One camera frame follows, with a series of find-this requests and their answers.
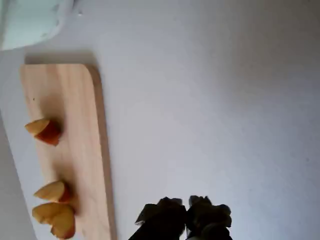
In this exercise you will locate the apple slice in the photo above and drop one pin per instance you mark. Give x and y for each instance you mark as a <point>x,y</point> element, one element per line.
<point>50,192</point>
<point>60,220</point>
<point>37,126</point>

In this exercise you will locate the wooden cutting board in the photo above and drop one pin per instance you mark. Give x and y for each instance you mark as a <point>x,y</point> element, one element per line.
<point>80,125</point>

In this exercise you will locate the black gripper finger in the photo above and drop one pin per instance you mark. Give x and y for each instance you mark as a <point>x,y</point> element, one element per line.
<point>207,220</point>
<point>162,220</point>

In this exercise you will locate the white ceramic bowl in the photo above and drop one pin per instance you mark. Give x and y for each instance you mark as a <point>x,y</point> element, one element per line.
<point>25,25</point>

